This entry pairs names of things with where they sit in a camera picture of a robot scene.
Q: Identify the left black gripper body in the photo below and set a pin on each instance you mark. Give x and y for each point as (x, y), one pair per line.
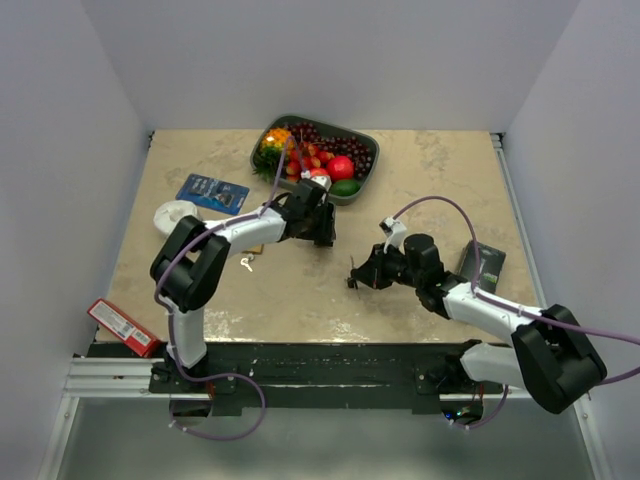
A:
(309, 229)

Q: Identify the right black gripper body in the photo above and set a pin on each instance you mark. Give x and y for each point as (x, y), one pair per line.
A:
(393, 268)

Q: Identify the brass padlock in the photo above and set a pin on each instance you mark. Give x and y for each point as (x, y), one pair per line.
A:
(257, 250)

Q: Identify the small silver key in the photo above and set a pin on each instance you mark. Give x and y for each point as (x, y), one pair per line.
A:
(246, 262)

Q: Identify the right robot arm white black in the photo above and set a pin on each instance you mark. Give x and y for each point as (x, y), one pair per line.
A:
(544, 351)

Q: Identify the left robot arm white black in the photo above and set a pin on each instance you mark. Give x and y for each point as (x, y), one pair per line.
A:
(189, 266)

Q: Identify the green avocado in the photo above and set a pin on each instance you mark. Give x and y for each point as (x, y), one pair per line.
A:
(345, 188)

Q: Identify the red apple front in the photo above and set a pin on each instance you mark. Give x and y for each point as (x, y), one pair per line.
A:
(320, 173)

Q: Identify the red apple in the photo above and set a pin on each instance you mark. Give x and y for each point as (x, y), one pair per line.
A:
(320, 173)
(340, 168)

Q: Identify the red apple back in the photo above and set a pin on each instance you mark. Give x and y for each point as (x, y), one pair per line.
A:
(340, 168)

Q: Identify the red cherry cluster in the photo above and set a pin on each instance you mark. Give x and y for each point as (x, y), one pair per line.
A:
(308, 157)

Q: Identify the grey fruit tray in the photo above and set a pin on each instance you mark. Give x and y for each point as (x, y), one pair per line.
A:
(325, 128)

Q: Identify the orange pineapple toy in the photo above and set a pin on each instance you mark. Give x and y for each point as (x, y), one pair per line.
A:
(276, 142)

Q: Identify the dark grape bunch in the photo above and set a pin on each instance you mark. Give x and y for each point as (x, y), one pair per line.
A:
(341, 144)

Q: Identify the blue card package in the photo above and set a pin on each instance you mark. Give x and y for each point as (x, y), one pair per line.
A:
(213, 194)

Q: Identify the green black box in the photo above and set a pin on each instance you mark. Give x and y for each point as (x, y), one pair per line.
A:
(490, 266)

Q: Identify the white paper roll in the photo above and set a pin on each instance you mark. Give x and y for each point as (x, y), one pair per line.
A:
(167, 216)

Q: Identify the red box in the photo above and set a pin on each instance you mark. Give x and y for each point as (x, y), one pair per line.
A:
(132, 334)

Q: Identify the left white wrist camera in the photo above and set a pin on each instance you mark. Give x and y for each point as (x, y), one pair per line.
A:
(326, 186)

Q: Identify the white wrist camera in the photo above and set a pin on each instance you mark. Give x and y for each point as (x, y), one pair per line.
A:
(326, 186)
(395, 232)

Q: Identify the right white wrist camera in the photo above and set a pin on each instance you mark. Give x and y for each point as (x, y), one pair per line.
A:
(395, 232)

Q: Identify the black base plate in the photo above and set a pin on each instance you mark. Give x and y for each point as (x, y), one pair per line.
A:
(423, 379)

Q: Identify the aluminium frame rail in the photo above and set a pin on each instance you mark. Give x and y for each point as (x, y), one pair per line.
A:
(497, 142)

